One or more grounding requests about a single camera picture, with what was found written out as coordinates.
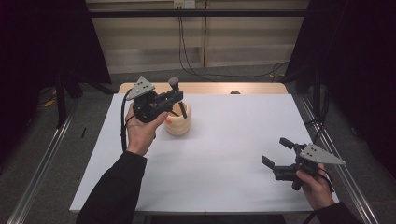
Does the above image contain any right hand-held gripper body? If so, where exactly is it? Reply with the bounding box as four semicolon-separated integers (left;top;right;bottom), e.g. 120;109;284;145
273;142;347;191

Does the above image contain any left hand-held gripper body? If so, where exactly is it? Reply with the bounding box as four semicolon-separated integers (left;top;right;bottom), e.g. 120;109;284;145
125;76;171;123

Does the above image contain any black makeup brush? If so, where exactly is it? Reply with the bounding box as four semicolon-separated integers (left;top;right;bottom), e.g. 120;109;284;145
167;77;189;119

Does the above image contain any cream ribbed brush pot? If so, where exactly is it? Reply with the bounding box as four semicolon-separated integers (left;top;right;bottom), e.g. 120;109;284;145
163;102;191;137

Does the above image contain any person's left hand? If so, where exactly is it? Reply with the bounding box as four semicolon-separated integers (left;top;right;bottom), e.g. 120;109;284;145
124;104;169;157

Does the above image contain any person's right hand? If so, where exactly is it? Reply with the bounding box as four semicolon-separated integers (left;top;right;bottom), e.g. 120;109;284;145
295;169;336;212

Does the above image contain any light wooden table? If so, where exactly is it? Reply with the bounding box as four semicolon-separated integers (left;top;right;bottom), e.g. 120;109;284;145
118;81;290;95

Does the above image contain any white table mat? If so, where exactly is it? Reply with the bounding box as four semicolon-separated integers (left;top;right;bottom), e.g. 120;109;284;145
69;92;340;216

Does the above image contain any black curtain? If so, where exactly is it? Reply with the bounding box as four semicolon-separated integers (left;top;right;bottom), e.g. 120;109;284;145
284;0;396;181
0;0;113;164

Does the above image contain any right hand-held gripper cable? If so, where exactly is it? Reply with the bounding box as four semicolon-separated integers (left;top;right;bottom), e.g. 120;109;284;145
317;167;336;194

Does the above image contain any hand-held gripper cable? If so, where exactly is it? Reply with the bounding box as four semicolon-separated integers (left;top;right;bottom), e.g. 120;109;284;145
120;90;134;154
317;167;336;194

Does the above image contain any left hand-held gripper cable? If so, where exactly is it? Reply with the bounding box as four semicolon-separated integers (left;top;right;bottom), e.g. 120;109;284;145
120;90;134;154

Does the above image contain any black wall cable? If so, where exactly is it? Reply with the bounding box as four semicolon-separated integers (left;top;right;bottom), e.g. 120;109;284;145
180;15;290;79
177;15;217;83

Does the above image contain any aluminium floor rail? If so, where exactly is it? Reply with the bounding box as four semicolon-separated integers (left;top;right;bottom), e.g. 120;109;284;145
299;94;379;224
6;102;80;224

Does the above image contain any black stand post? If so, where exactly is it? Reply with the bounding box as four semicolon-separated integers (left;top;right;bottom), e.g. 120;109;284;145
54;72;68;129

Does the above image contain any black horizontal frame bar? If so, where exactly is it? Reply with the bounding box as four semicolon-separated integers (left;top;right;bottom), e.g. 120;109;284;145
88;8;310;19

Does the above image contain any white wall socket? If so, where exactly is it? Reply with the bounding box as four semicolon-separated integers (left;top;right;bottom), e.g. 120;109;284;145
173;0;197;9

